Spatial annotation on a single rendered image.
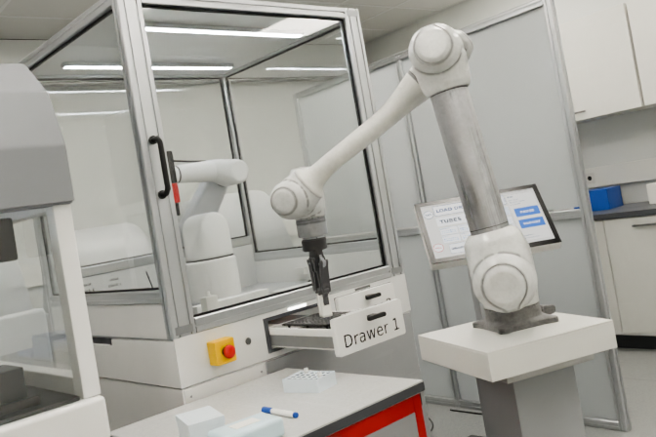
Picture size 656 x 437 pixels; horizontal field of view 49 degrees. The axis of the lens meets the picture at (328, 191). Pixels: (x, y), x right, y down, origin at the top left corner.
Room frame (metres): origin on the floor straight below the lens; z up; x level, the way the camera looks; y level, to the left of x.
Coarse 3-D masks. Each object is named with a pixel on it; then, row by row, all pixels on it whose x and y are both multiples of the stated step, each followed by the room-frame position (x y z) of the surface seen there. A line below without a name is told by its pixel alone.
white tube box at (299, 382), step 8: (296, 376) 2.02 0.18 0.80; (304, 376) 2.00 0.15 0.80; (312, 376) 1.98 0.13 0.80; (328, 376) 1.96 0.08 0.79; (288, 384) 1.98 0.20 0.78; (296, 384) 1.96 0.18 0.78; (304, 384) 1.95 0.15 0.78; (312, 384) 1.93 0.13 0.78; (320, 384) 1.93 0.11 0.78; (328, 384) 1.96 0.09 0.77; (288, 392) 1.98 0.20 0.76; (296, 392) 1.97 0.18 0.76; (304, 392) 1.95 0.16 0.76; (312, 392) 1.93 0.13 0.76; (320, 392) 1.93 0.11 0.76
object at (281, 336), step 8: (272, 328) 2.30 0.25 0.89; (280, 328) 2.28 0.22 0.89; (288, 328) 2.25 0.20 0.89; (296, 328) 2.40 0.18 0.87; (272, 336) 2.30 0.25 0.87; (280, 336) 2.26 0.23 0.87; (288, 336) 2.24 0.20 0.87; (296, 336) 2.21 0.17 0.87; (304, 336) 2.18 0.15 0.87; (312, 336) 2.15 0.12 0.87; (320, 336) 2.12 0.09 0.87; (328, 336) 2.10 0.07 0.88; (272, 344) 2.30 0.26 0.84; (280, 344) 2.27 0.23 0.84; (288, 344) 2.24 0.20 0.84; (296, 344) 2.21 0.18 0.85; (304, 344) 2.18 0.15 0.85; (312, 344) 2.15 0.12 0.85; (320, 344) 2.13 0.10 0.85; (328, 344) 2.10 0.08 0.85
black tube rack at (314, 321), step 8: (336, 312) 2.36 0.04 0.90; (344, 312) 2.33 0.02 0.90; (296, 320) 2.35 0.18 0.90; (304, 320) 2.31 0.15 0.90; (312, 320) 2.29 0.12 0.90; (320, 320) 2.26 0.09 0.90; (328, 320) 2.23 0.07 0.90; (304, 328) 2.35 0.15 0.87; (312, 328) 2.31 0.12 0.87; (320, 328) 2.28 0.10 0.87; (328, 328) 2.18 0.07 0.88
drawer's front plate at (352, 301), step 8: (376, 288) 2.63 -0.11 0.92; (384, 288) 2.65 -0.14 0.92; (392, 288) 2.68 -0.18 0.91; (344, 296) 2.53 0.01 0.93; (352, 296) 2.54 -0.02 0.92; (360, 296) 2.57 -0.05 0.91; (384, 296) 2.65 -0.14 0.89; (392, 296) 2.68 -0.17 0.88; (336, 304) 2.50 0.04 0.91; (344, 304) 2.51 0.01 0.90; (352, 304) 2.54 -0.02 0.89; (360, 304) 2.56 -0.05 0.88; (368, 304) 2.59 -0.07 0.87
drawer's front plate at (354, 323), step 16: (384, 304) 2.19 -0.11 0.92; (400, 304) 2.24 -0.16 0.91; (336, 320) 2.05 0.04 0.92; (352, 320) 2.10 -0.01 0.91; (384, 320) 2.18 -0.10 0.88; (400, 320) 2.23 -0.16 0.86; (336, 336) 2.05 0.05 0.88; (352, 336) 2.09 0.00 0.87; (384, 336) 2.17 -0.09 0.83; (336, 352) 2.05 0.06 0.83; (352, 352) 2.08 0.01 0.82
